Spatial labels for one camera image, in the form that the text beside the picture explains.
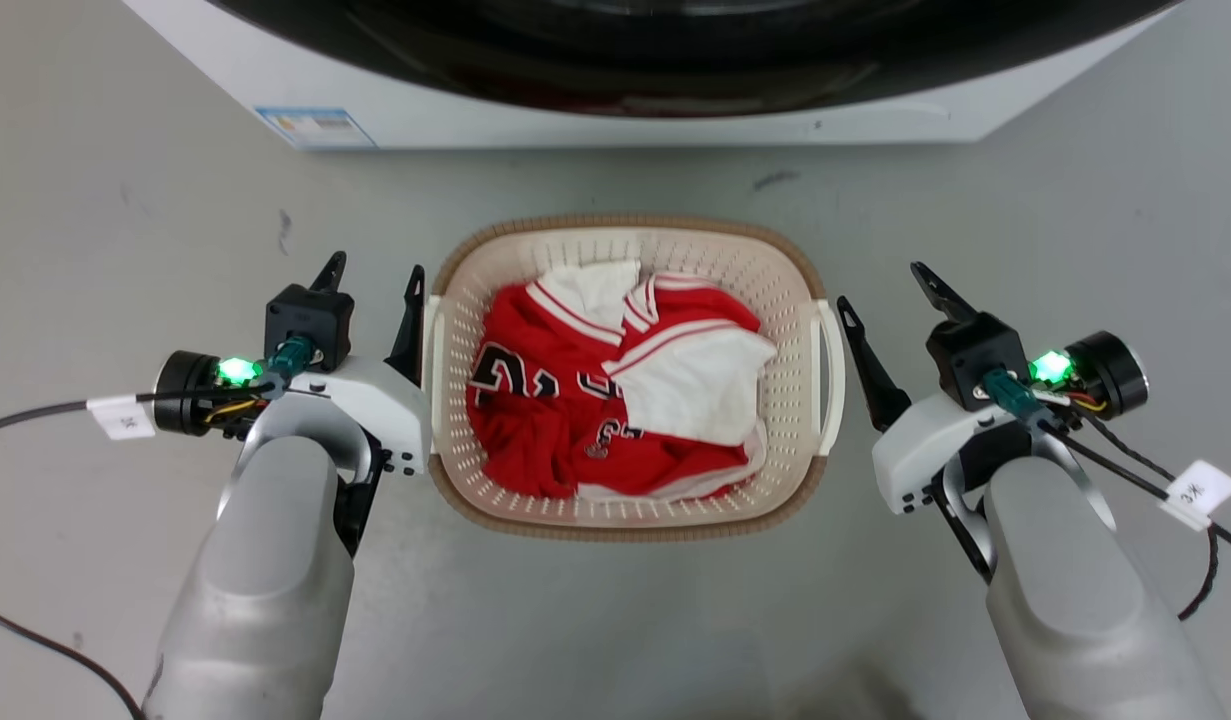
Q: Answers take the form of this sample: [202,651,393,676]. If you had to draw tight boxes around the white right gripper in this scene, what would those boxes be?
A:
[836,261,1038,517]

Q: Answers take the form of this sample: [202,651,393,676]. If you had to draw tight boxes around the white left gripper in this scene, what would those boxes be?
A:
[293,250,433,477]

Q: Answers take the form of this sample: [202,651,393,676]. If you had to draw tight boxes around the beige plastic laundry basket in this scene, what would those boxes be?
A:
[424,213,847,544]

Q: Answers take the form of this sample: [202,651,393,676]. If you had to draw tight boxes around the blue energy label sticker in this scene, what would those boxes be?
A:
[254,105,378,152]

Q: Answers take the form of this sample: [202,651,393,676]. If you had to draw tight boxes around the red and white jersey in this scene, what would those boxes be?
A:
[466,261,779,503]

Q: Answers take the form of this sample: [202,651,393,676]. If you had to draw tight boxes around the white washing machine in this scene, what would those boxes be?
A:
[123,0,1188,152]

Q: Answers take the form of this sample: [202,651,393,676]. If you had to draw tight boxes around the dark washing machine door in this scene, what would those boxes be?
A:
[207,0,1182,120]

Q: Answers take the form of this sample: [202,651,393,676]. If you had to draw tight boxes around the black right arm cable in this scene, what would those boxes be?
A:
[1035,418,1231,562]

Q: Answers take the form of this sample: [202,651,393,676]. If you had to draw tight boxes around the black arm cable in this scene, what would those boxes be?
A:
[1035,418,1231,562]
[0,384,276,441]

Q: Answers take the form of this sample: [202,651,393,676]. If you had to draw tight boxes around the white left cable tag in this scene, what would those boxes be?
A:
[86,394,158,442]

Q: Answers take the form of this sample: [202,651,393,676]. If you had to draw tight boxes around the white cable tag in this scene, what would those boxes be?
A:
[1159,459,1231,533]
[86,394,158,442]

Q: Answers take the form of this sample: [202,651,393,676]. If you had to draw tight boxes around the white right cable tag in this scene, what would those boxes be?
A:
[1159,459,1231,533]

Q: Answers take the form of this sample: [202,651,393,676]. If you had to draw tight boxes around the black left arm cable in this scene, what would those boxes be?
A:
[0,384,276,441]

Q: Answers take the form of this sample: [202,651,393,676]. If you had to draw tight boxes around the black braided cable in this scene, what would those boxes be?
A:
[1073,410,1222,622]

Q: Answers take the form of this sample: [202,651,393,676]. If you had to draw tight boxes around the thin black floor cable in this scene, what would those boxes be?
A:
[0,599,146,720]

